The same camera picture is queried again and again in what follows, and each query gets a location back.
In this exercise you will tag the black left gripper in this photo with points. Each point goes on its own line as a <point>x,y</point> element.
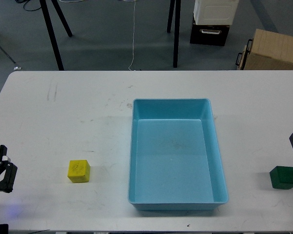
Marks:
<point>9,170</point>

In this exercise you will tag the green wooden block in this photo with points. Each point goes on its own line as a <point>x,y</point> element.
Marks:
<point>282,177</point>

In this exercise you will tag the yellow wooden block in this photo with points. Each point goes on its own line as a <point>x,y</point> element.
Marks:
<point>79,171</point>

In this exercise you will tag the white plastic appliance box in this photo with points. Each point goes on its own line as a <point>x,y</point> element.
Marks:
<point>214,12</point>

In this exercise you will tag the blue plastic bin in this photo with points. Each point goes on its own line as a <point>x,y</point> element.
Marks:
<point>175,161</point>

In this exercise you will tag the black storage crate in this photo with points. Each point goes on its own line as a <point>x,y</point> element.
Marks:
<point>215,35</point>

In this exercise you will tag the black right table legs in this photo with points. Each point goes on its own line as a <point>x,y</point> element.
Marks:
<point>174,11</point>

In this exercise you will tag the wooden box with handles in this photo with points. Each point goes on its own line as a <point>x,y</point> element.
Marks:
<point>267,51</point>

